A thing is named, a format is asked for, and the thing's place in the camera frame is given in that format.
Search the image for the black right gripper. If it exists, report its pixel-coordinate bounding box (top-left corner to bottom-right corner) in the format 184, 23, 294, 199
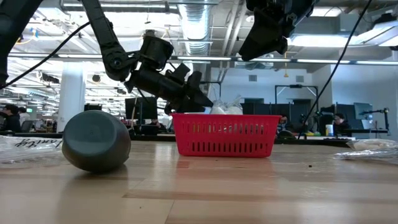
238, 0, 315, 62

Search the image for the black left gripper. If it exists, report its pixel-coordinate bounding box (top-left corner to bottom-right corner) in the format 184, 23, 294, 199
124, 70, 215, 114

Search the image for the clear packet with white contents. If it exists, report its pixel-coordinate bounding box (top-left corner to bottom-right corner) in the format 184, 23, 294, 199
208, 95, 244, 115

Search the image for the red plastic slotted basket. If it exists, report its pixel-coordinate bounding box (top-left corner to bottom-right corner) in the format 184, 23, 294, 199
170, 113, 282, 159

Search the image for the person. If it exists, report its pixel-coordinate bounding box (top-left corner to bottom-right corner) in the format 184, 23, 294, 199
17, 106, 31, 124
0, 104, 22, 134
331, 113, 352, 137
148, 118, 168, 131
277, 114, 289, 131

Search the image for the black background monitor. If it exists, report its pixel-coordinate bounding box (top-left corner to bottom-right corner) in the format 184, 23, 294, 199
83, 103, 103, 112
124, 96, 159, 121

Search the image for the white round column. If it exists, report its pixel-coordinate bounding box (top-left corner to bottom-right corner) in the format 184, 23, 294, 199
57, 61, 87, 133

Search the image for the clear plastic packet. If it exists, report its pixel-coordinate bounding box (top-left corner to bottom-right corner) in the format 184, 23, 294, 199
346, 138, 398, 152
333, 148, 398, 165

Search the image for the vanity pack clear packet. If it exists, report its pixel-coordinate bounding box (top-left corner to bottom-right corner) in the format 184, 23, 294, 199
0, 134, 65, 167

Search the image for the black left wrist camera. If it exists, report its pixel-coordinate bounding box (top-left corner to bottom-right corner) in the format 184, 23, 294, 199
167, 63, 191, 85

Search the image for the black background frame rig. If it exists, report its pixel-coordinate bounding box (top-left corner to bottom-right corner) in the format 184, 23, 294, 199
274, 83, 320, 119

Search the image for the silver ceiling duct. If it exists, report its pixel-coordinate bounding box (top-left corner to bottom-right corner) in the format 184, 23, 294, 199
177, 0, 213, 57

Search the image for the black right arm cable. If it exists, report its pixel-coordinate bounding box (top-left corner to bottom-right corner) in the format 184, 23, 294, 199
297, 0, 374, 140

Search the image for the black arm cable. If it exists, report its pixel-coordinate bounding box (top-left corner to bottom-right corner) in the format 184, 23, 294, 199
0, 21, 91, 90
297, 0, 374, 140

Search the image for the black aluminium rig frame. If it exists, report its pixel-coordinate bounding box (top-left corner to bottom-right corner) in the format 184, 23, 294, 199
0, 131, 354, 147

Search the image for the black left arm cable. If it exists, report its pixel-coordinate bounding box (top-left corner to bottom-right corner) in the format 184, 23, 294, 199
0, 21, 91, 90

